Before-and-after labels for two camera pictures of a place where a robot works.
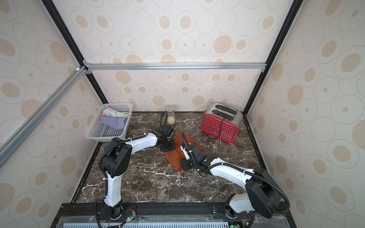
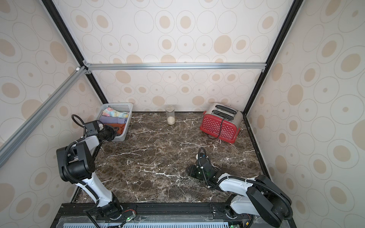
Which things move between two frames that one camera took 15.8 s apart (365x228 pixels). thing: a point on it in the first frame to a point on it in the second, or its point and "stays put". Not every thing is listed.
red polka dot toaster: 223,121 stays put
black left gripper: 172,147 to 112,131
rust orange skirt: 175,156 to 120,126
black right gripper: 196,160 to 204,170
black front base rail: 166,214 stays put
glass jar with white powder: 171,115 stays put
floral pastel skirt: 110,111 stays put
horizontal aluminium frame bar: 220,66 stays put
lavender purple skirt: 116,122 stays put
